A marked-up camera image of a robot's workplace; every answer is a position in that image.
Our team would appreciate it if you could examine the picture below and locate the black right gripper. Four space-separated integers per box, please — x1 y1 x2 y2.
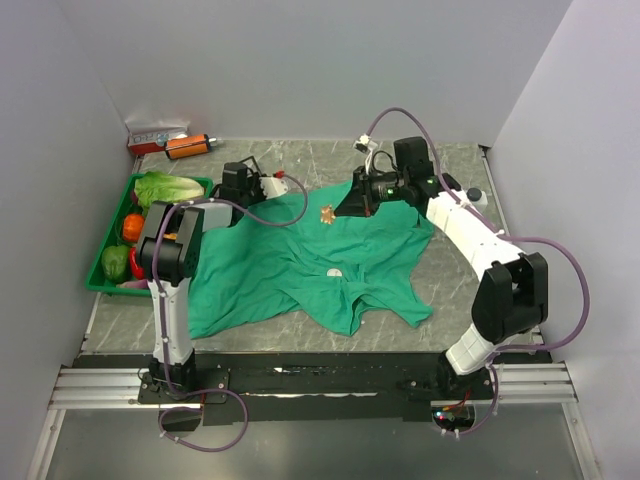
335 164 410 218

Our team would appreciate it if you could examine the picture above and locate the gold brooch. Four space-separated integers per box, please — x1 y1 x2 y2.
321 205 336 225

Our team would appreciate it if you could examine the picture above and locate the green garment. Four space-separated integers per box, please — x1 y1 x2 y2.
188 183 434 339

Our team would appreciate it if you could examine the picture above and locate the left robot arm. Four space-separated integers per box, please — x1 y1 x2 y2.
136 157 266 402

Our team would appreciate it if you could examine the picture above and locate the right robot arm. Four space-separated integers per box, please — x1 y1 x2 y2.
329 135 548 399

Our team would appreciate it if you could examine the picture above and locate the orange cylindrical tool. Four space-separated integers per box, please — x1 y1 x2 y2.
164 134 218 161

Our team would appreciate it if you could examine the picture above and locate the green lettuce toy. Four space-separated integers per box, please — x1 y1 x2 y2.
133 171 206 210

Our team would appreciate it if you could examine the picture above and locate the red white box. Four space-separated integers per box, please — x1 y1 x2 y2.
127 128 188 156

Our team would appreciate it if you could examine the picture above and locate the white bottle grey cap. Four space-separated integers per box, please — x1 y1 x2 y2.
466 187 488 213

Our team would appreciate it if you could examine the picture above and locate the orange pepper toy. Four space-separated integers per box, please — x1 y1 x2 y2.
122 213 145 244

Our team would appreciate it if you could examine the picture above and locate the red pepper toy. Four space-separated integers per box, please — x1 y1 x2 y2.
128 247 145 280

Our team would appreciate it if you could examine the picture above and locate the purple eggplant toy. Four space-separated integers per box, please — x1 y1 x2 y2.
117 279 148 290

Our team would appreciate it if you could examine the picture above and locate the green pepper toy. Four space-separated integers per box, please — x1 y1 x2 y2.
101 245 130 284

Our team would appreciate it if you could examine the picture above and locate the green plastic tray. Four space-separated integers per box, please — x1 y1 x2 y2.
83 172 215 300

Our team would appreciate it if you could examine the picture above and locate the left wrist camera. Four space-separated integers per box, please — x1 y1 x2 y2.
259 175 289 200

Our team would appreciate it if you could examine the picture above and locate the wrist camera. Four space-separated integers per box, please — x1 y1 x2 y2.
259 175 289 200
353 134 378 175

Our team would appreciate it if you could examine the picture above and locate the black wire stand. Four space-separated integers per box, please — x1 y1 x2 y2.
242 155 262 175

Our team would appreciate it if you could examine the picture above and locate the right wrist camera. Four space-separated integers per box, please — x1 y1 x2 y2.
353 134 378 175

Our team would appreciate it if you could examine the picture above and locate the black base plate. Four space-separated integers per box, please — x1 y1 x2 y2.
137 352 551 434

